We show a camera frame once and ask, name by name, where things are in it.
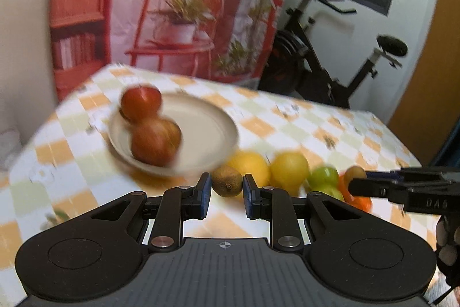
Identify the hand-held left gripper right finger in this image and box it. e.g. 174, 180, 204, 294
242, 174, 363, 253

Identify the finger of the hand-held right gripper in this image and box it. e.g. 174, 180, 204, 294
366, 169, 405, 181
348, 178, 408, 201

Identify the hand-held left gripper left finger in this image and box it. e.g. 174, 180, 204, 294
90, 172, 212, 253

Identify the orange tangerine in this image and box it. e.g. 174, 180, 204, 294
338, 174, 372, 210

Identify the small brown kiwi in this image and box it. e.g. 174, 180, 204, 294
211, 165, 244, 199
343, 166, 368, 185

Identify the green apple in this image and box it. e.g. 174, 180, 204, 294
312, 184, 346, 201
307, 166, 340, 189

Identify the beige round plate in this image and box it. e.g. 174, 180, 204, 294
108, 93, 239, 178

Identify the brown russet pear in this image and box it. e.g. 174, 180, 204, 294
130, 117, 182, 167

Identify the red apple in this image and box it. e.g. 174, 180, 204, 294
120, 86, 163, 123

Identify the person's right hand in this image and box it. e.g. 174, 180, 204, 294
436, 215, 460, 288

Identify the yellow lemon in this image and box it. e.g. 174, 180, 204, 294
225, 151, 271, 187
269, 152, 310, 194

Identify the checkered floral tablecloth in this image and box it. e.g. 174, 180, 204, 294
0, 62, 453, 307

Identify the wooden door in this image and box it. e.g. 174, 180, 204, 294
388, 0, 460, 164

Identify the black exercise bike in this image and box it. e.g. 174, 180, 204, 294
259, 0, 408, 110

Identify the printed pink backdrop cloth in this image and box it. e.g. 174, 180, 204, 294
48, 0, 306, 101

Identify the white board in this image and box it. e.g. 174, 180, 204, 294
0, 0, 60, 135

